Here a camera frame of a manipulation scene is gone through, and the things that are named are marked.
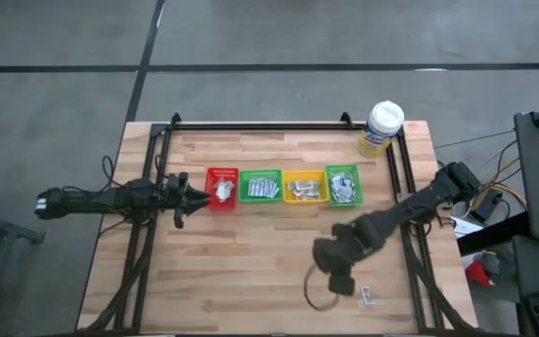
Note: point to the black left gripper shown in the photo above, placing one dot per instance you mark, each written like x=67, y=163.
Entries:
x=176, y=199

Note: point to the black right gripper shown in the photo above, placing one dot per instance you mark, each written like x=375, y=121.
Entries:
x=344, y=253

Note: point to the white narrow packet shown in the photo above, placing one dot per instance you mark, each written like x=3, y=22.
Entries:
x=223, y=193

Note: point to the alcohol antiseptic pad packet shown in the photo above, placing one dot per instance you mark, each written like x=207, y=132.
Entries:
x=347, y=195
x=348, y=180
x=342, y=187
x=336, y=193
x=337, y=180

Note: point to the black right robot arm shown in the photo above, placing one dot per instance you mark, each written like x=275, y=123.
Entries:
x=428, y=196

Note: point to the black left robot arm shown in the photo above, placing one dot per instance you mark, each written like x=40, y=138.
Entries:
x=91, y=201

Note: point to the red plastic basket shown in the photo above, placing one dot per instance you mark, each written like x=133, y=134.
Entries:
x=208, y=175

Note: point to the green plastic basket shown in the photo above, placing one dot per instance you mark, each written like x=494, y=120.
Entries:
x=260, y=174
x=328, y=187

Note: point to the yellow plastic basket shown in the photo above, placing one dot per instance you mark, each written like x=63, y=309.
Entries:
x=304, y=174

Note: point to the white paper sheet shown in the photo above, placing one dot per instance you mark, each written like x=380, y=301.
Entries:
x=466, y=227

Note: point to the Lysol wipes canister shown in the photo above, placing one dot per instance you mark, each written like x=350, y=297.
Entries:
x=382, y=128

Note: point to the red cloth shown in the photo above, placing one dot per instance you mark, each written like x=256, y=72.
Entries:
x=477, y=273

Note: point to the black power adapter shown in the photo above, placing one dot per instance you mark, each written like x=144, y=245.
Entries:
x=485, y=206

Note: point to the black diagonal beam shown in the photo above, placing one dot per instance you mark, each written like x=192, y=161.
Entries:
x=494, y=234

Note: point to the grey cloth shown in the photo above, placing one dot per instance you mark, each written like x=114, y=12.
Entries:
x=499, y=262

